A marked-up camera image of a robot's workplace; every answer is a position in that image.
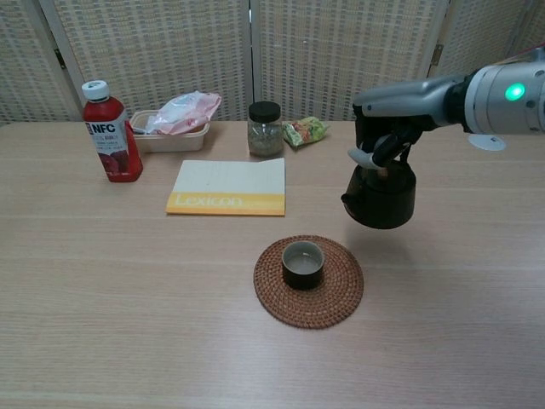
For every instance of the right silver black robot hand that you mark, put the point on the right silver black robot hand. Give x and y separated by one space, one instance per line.
404 100

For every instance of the black cast iron teapot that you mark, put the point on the black cast iron teapot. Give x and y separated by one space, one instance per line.
383 204

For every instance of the round woven rattan coaster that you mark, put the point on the round woven rattan coaster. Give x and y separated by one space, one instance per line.
340 298

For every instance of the brass screen hinge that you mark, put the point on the brass screen hinge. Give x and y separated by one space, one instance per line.
437 54
60 59

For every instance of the green snack packet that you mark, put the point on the green snack packet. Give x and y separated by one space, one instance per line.
304 130

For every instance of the glass jar black lid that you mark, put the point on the glass jar black lid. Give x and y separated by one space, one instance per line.
265 136

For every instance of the white yellow Lexicon book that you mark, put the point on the white yellow Lexicon book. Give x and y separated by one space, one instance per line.
225 183

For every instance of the black teacup grey inside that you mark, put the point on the black teacup grey inside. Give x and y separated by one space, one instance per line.
302 279

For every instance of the pink white plastic bag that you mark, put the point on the pink white plastic bag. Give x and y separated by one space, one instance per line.
187 111

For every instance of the beige plastic food container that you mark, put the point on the beige plastic food container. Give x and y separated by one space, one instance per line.
170 143

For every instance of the woven folding screen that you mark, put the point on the woven folding screen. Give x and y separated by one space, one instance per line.
170 51

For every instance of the red NFC juice bottle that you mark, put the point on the red NFC juice bottle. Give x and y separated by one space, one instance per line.
113 145

